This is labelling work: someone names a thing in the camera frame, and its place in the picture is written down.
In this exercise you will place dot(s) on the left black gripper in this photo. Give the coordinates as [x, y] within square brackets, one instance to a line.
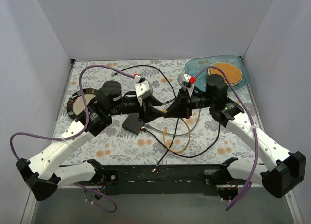
[145, 109]

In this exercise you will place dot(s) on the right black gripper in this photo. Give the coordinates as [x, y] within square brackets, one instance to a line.
[185, 106]

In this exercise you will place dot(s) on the black network switch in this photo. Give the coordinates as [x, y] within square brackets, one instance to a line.
[133, 124]

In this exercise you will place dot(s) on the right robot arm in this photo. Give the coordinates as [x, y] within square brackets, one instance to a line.
[275, 167]

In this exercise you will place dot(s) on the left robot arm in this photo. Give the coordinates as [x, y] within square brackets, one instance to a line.
[43, 172]

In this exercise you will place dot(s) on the floral tablecloth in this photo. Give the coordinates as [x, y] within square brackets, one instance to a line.
[197, 140]

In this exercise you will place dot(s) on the teal plastic tray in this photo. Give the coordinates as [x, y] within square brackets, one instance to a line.
[194, 66]

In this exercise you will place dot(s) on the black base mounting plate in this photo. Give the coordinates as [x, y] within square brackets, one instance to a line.
[202, 179]

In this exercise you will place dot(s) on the black rimmed plate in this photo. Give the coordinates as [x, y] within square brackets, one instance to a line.
[75, 103]

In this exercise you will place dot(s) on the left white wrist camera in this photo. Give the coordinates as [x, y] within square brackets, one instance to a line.
[143, 88]

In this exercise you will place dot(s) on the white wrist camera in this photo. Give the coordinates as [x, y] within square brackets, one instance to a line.
[143, 88]
[185, 83]

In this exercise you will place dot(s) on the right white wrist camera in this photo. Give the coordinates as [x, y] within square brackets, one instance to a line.
[185, 83]

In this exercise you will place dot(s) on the aluminium frame rail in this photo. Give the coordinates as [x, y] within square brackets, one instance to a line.
[181, 202]

